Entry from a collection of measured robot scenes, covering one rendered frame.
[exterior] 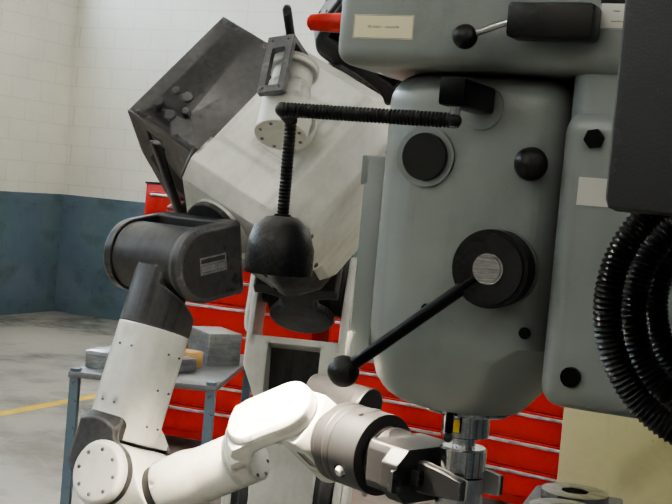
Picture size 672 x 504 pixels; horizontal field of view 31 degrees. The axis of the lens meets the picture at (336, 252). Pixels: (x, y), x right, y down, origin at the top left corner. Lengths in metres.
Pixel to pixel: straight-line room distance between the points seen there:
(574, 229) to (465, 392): 0.20
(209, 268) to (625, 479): 1.66
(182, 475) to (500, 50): 0.64
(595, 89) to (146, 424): 0.72
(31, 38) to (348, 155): 10.86
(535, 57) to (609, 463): 1.99
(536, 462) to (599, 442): 2.98
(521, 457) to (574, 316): 4.93
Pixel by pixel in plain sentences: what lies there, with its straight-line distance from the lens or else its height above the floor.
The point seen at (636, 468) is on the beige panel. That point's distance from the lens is 2.99.
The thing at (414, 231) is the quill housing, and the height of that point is 1.48.
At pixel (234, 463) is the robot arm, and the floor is 1.19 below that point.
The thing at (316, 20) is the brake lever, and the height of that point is 1.70.
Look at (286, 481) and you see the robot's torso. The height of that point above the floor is 1.06.
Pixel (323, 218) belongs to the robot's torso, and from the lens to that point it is 1.59.
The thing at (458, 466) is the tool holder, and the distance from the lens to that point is 1.23.
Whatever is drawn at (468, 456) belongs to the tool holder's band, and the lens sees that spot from 1.23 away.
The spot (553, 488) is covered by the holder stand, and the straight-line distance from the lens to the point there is 1.70.
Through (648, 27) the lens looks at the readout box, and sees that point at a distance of 0.82.
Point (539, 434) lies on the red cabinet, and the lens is 5.94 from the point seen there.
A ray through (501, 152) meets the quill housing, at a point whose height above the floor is 1.56.
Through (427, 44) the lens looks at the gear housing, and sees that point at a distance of 1.13.
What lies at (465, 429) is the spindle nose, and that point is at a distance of 1.22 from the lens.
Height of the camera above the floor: 1.51
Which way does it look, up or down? 3 degrees down
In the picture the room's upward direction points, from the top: 5 degrees clockwise
